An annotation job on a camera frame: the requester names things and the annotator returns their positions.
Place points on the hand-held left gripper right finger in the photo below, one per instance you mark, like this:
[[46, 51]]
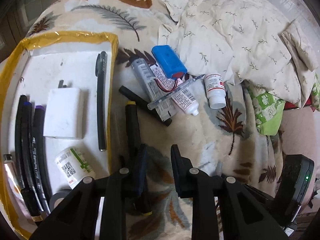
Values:
[[178, 177]]

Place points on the black marker yellow ends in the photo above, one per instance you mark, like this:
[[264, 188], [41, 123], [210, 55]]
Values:
[[132, 130]]

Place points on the pink and white tube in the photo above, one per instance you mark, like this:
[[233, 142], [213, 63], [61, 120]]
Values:
[[183, 101]]

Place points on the cream leaf pattern quilt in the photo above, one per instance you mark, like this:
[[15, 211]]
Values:
[[237, 30]]

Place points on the silver tube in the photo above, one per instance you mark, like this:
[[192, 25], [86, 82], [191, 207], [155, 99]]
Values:
[[147, 85]]

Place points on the black pen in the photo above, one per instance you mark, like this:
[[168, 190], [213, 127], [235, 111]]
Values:
[[101, 105]]

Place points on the white foam box yellow tape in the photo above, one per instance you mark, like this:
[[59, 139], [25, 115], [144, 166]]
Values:
[[75, 67]]

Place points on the leaf printed blanket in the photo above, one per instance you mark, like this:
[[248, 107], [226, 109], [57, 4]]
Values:
[[200, 135]]

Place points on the blue battery pack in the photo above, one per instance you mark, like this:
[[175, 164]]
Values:
[[170, 62]]

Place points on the white bottle green label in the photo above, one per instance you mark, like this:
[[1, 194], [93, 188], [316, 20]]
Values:
[[72, 165]]

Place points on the black marker purple cap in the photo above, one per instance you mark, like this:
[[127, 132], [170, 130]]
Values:
[[37, 140]]

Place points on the grey tape roll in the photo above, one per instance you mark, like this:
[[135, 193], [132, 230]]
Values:
[[53, 200]]

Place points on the pink cloth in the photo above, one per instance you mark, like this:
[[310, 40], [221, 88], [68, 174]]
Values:
[[297, 135]]

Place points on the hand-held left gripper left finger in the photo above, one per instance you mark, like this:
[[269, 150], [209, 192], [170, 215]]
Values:
[[142, 172]]

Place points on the red cloth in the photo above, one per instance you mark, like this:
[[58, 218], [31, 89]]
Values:
[[295, 105]]

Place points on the white charger adaptor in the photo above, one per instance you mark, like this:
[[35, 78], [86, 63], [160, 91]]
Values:
[[66, 115]]

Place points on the clear plastic pen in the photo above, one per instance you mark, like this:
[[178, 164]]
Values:
[[162, 99]]

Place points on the white medicine bottle red label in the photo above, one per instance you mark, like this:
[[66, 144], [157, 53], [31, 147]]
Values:
[[215, 90]]

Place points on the green printed cloth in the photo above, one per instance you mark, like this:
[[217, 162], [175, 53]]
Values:
[[265, 110]]

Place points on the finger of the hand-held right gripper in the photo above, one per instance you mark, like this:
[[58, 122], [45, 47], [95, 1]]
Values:
[[261, 196]]

